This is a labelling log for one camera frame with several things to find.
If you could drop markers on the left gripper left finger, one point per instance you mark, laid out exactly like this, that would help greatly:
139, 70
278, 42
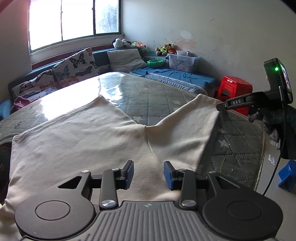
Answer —
113, 180

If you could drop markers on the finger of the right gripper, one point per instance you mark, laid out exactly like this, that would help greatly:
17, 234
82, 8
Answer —
250, 99

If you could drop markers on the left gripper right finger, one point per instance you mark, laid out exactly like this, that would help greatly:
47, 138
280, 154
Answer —
183, 180

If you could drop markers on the cream garment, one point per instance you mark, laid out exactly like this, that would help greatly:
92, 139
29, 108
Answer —
92, 143

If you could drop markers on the red plastic stool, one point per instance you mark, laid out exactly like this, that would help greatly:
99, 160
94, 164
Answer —
231, 87

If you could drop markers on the grey quilted star table cover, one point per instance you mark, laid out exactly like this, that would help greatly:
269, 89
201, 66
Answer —
185, 115

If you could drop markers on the clear plastic storage box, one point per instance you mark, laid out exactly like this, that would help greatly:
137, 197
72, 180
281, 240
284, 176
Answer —
183, 63

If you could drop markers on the blue plastic stool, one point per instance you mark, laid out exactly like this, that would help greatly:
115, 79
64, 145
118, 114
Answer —
287, 175

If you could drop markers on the green brown plush toy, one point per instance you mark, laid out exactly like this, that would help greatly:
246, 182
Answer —
166, 49

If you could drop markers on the green plastic bowl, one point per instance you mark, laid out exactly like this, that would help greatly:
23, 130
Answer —
155, 63

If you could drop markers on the black round induction cooktop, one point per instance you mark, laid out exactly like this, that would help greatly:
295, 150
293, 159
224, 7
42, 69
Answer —
5, 157

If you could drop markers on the large butterfly print cushion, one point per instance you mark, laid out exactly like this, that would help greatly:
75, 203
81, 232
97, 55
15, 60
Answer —
76, 68

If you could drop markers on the small butterfly print cushion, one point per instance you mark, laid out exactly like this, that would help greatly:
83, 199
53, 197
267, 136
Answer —
41, 84

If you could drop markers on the grey plain cushion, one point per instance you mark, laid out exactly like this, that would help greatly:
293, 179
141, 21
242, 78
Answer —
125, 60

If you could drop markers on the pink cloth on sofa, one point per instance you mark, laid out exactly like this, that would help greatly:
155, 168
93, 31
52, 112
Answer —
19, 103

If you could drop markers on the pink orange plush toy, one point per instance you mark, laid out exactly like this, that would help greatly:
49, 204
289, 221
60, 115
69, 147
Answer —
138, 44

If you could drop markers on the panda plush toy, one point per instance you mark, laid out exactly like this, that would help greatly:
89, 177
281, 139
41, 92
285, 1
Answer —
121, 43

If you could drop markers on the window with green frame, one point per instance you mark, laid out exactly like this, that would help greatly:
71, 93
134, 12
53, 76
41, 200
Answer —
55, 22

